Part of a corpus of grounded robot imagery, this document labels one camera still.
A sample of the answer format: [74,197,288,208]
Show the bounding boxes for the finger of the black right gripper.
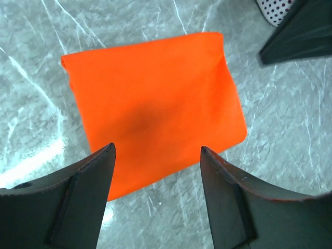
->
[259,1,331,65]

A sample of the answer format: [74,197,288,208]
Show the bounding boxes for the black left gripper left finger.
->
[1,144,116,248]

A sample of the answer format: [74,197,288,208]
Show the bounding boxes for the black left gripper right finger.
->
[200,147,331,248]

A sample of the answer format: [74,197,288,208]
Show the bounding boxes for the orange t shirt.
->
[61,32,247,201]

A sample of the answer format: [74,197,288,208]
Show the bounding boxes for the white laundry basket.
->
[256,0,295,27]

